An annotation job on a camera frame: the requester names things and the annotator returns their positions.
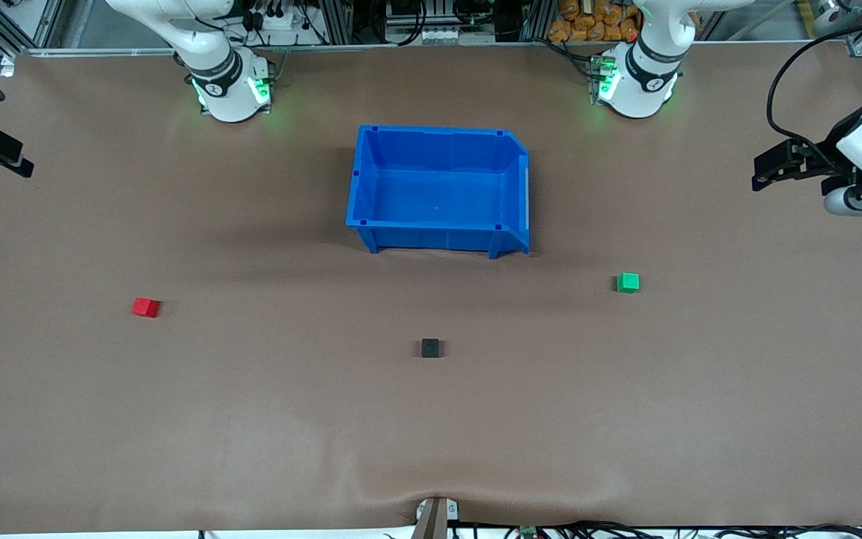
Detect orange snack bags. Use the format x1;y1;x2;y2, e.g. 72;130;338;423
548;0;643;43

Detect white power strip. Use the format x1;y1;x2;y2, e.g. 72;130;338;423
245;6;306;32

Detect blue plastic storage bin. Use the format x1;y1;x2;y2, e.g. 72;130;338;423
346;124;531;260

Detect table cover sheet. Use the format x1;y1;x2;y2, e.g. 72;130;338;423
0;46;862;534

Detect metal table edge clamp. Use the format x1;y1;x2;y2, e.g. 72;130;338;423
414;496;460;539

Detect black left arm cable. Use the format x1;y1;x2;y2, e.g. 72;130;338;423
766;9;862;162

